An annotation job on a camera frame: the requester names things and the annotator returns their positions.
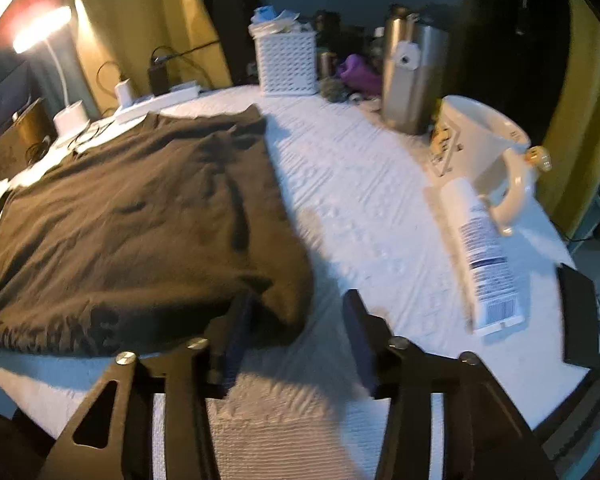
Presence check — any black charger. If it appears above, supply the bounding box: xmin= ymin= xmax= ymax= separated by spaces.
xmin=147 ymin=50 xmax=170 ymax=97

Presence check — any dark brown t-shirt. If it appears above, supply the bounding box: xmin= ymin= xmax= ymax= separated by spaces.
xmin=0 ymin=105 xmax=316 ymax=358

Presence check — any stainless steel tumbler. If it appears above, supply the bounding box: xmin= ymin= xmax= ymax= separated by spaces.
xmin=381 ymin=6 xmax=451 ymax=136

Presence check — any black charging cable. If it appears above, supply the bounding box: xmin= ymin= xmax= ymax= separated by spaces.
xmin=152 ymin=35 xmax=221 ymax=68
xmin=67 ymin=60 xmax=128 ymax=153

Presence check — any black tablet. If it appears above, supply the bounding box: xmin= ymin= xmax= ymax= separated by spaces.
xmin=0 ymin=57 xmax=33 ymax=133

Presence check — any white printed mug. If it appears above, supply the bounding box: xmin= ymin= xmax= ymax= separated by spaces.
xmin=429 ymin=95 xmax=553 ymax=236

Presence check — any black phone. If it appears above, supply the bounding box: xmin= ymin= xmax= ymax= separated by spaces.
xmin=556 ymin=264 xmax=600 ymax=368

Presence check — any white desk lamp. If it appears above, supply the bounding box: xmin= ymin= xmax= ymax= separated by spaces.
xmin=12 ymin=6 xmax=88 ymax=136

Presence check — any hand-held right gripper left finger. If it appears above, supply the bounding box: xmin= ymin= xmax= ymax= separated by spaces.
xmin=37 ymin=292 xmax=253 ymax=480

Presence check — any cardboard box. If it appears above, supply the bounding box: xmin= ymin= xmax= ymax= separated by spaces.
xmin=0 ymin=97 xmax=58 ymax=171

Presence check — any white lotion tube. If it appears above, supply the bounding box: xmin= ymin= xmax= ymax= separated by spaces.
xmin=437 ymin=177 xmax=523 ymax=336

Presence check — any purple pouch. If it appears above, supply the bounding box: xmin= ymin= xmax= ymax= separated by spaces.
xmin=337 ymin=54 xmax=383 ymax=96

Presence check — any white power strip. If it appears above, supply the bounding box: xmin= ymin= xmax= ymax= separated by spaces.
xmin=114 ymin=85 xmax=201 ymax=125

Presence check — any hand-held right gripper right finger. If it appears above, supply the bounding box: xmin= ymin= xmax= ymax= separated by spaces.
xmin=342 ymin=289 xmax=548 ymax=480

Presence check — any wide yellow curtain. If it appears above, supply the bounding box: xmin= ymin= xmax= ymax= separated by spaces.
xmin=60 ymin=0 xmax=233 ymax=116

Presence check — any white plastic basket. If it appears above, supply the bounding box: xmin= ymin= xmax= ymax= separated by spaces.
xmin=254 ymin=22 xmax=320 ymax=97

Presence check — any blue white packet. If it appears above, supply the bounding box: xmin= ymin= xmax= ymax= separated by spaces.
xmin=250 ymin=6 xmax=303 ymax=28

